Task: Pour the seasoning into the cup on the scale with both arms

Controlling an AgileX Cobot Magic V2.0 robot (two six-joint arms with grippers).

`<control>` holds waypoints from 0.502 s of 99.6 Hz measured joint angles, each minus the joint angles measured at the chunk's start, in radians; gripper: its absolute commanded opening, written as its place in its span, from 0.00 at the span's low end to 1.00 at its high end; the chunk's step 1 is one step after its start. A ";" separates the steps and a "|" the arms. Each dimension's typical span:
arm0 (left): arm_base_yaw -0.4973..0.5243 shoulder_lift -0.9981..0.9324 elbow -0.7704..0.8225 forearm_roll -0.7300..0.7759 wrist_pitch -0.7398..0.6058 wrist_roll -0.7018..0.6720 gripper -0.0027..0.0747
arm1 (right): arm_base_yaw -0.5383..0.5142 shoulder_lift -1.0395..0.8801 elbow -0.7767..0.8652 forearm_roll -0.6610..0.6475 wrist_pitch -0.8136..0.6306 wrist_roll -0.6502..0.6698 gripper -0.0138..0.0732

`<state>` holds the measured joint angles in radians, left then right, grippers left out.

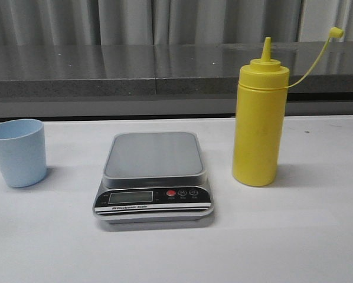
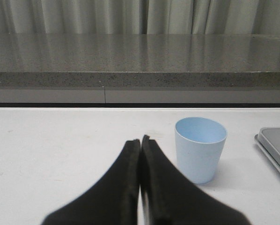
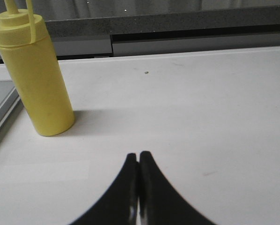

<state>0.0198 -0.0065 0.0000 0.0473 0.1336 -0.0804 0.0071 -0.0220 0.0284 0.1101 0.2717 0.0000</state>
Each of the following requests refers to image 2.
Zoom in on grey pleated curtain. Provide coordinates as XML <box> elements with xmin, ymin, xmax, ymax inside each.
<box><xmin>0</xmin><ymin>0</ymin><xmax>280</xmax><ymax>34</ymax></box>

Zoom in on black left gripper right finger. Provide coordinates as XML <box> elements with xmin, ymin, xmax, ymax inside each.
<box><xmin>140</xmin><ymin>135</ymin><xmax>250</xmax><ymax>225</ymax></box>

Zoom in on silver electronic kitchen scale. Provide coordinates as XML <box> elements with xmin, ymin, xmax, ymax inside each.
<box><xmin>254</xmin><ymin>127</ymin><xmax>280</xmax><ymax>173</ymax></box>

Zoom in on grey stone counter ledge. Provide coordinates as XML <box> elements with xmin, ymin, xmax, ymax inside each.
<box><xmin>0</xmin><ymin>34</ymin><xmax>280</xmax><ymax>106</ymax></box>

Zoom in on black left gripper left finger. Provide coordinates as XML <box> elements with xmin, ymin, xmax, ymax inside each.
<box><xmin>42</xmin><ymin>139</ymin><xmax>140</xmax><ymax>225</ymax></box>

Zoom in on light blue plastic cup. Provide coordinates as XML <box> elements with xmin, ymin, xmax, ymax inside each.
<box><xmin>175</xmin><ymin>117</ymin><xmax>227</xmax><ymax>184</ymax></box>

